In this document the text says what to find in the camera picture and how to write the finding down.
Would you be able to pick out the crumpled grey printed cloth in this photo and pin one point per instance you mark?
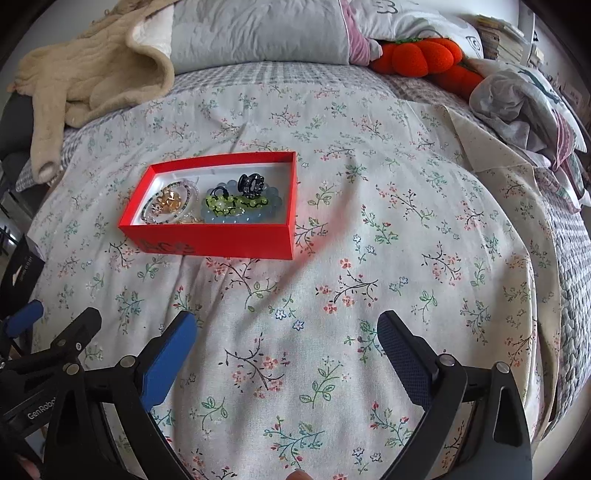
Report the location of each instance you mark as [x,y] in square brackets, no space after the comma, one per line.
[512,101]

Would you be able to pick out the black box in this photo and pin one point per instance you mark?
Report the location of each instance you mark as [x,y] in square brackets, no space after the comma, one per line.
[21,272]

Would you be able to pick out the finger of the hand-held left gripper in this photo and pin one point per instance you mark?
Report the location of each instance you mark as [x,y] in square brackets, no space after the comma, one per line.
[76,339]
[23,318]

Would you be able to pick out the floral bedsheet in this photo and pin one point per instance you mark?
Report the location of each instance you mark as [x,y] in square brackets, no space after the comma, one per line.
[369,254]

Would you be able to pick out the red jewelry box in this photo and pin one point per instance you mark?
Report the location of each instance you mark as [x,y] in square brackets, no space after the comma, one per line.
[207,242]

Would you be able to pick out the grey pillow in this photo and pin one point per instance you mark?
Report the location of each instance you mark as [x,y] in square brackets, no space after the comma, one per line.
[258,32]

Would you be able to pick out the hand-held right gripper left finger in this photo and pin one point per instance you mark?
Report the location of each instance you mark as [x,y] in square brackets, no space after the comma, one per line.
[168,364]

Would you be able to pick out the person's right hand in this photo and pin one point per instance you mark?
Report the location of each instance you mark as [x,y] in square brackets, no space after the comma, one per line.
[296,475]

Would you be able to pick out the black hair claw clip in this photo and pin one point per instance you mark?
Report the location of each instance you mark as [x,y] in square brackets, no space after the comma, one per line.
[251,184]

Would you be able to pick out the beige fleece garment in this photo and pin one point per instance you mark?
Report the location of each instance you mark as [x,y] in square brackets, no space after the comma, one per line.
[92,69]

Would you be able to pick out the orange pumpkin plush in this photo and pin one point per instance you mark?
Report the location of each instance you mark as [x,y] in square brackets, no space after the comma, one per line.
[415,57]

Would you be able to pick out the gold earring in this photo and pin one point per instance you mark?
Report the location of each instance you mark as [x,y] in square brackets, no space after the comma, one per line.
[191,220]

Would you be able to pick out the white printed pillow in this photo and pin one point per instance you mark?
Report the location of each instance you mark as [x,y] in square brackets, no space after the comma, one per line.
[415,18]

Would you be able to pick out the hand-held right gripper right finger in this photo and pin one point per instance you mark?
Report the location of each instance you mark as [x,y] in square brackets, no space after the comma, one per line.
[406,364]

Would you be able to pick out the stack of books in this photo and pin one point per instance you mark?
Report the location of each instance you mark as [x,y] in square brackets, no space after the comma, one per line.
[503,41]

